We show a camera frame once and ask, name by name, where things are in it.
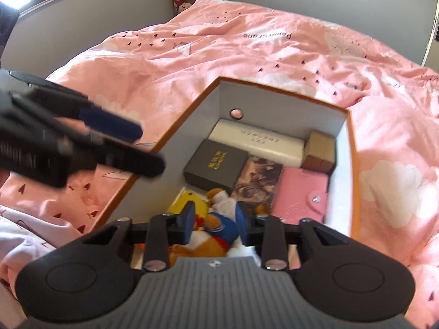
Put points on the pink snap wallet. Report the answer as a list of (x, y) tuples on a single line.
[(300, 194)]

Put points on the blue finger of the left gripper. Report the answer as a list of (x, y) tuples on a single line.
[(109, 123), (137, 162)]

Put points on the brown bear plush keychain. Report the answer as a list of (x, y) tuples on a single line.
[(215, 227)]

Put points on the dark illustrated card box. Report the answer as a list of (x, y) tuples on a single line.
[(258, 181)]

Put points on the white panda plush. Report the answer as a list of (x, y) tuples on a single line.
[(238, 249)]

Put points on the black gift box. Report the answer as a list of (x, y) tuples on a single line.
[(215, 165)]

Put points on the small brown cardboard box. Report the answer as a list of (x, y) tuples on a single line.
[(319, 153)]

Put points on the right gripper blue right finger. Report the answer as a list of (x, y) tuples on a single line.
[(266, 234)]

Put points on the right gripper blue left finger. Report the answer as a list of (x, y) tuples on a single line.
[(164, 231)]

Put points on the orange cardboard box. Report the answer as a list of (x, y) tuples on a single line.
[(264, 107)]

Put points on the pink patterned duvet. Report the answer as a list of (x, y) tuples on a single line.
[(58, 271)]

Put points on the long white box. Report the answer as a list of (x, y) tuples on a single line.
[(279, 148)]

